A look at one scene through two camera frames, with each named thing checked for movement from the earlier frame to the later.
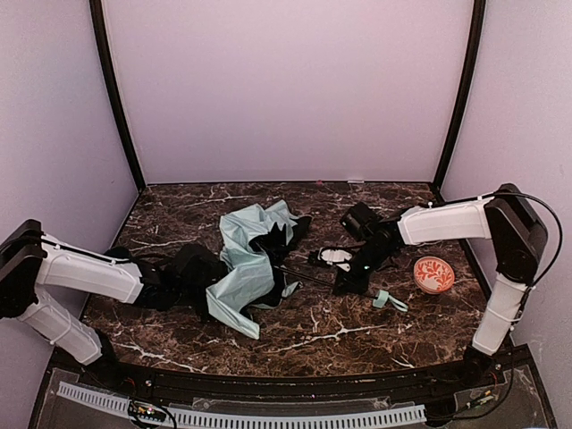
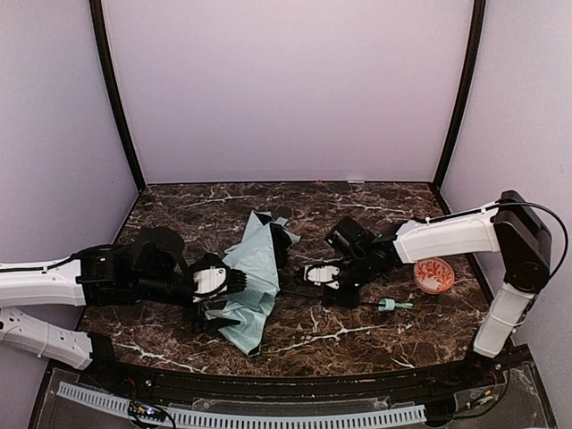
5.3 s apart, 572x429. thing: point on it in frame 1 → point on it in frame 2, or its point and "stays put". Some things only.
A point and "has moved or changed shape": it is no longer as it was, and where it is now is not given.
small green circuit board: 147,410 stays put
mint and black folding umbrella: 254,273 has moved or changed shape
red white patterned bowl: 433,275 stays put
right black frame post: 466,95 stays put
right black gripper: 349,283 → 333,294
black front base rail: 472,374 stays put
